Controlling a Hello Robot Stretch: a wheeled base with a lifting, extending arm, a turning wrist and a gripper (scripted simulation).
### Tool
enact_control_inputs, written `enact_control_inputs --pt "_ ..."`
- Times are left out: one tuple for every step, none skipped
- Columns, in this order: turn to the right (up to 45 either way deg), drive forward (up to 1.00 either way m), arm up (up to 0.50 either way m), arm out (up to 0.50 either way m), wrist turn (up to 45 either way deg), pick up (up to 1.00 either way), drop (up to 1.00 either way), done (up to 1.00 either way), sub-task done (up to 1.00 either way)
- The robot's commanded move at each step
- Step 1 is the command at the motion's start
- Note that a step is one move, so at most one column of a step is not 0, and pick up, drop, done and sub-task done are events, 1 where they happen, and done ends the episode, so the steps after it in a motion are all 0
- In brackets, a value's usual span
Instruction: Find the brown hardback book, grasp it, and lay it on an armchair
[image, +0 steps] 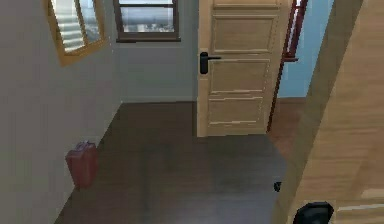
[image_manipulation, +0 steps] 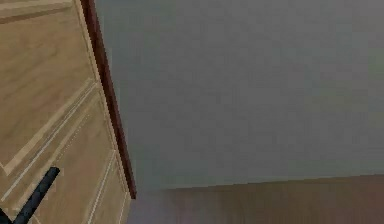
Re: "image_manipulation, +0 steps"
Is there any light wooden panelled door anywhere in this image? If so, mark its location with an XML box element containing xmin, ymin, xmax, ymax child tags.
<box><xmin>0</xmin><ymin>0</ymin><xmax>138</xmax><ymax>224</ymax></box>

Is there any black door handle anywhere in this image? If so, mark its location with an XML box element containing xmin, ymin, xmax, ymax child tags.
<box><xmin>0</xmin><ymin>166</ymin><xmax>61</xmax><ymax>224</ymax></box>

